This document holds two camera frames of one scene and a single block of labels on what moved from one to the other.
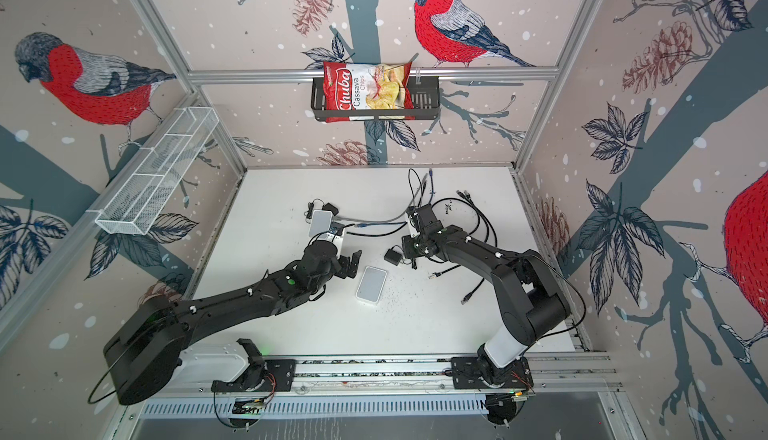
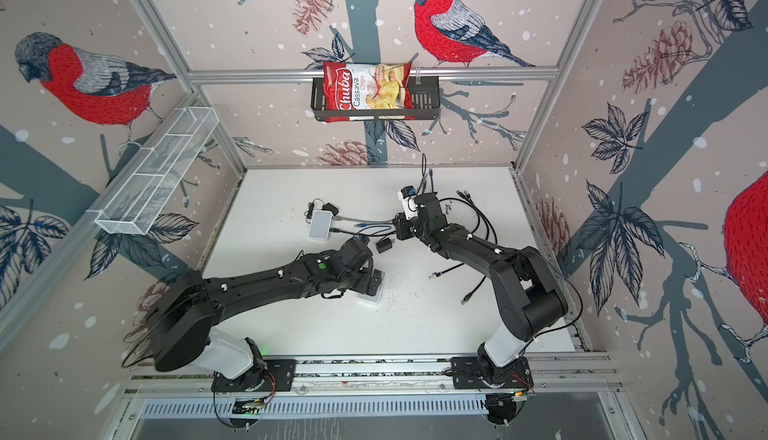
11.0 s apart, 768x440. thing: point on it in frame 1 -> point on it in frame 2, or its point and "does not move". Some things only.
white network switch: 320,222 does not move
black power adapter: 392,256 -> 384,245
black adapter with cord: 326,206 does not move
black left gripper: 346,270 -> 367,285
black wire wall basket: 425,104 does not move
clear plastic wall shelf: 157,173 does not move
